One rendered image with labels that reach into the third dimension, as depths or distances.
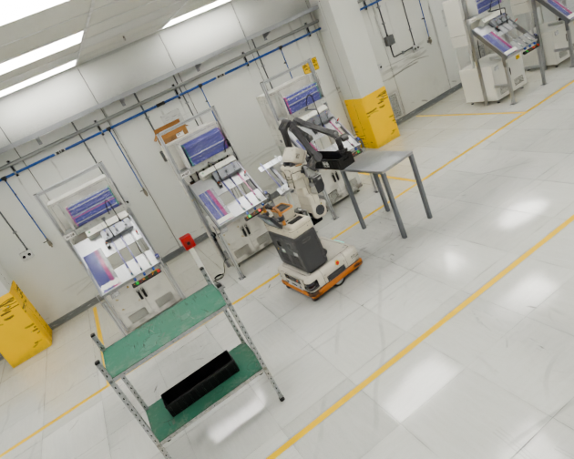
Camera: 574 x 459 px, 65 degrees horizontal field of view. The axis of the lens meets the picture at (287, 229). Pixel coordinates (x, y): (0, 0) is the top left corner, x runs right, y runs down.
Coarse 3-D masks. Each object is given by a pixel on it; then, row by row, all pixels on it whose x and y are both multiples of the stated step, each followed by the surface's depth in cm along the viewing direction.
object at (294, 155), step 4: (288, 148) 432; (292, 148) 425; (296, 148) 423; (300, 148) 426; (284, 152) 437; (288, 152) 431; (292, 152) 424; (296, 152) 424; (300, 152) 426; (304, 152) 429; (284, 156) 435; (288, 156) 429; (292, 156) 424; (296, 156) 425; (300, 156) 426; (304, 156) 429; (284, 160) 435; (288, 160) 429; (292, 160) 424; (296, 160) 425; (300, 160) 427; (304, 160) 430; (296, 164) 432
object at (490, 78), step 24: (456, 0) 692; (480, 0) 686; (504, 0) 705; (456, 24) 714; (480, 24) 701; (504, 24) 706; (456, 48) 743; (504, 48) 679; (528, 48) 684; (480, 72) 722; (504, 72) 717; (480, 96) 748; (504, 96) 728
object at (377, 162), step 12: (360, 156) 516; (372, 156) 500; (384, 156) 483; (396, 156) 469; (408, 156) 463; (348, 168) 494; (360, 168) 479; (372, 168) 465; (384, 168) 451; (348, 180) 511; (384, 180) 452; (420, 180) 477; (348, 192) 518; (420, 192) 483; (384, 204) 546; (360, 216) 528; (396, 216) 468; (432, 216) 494
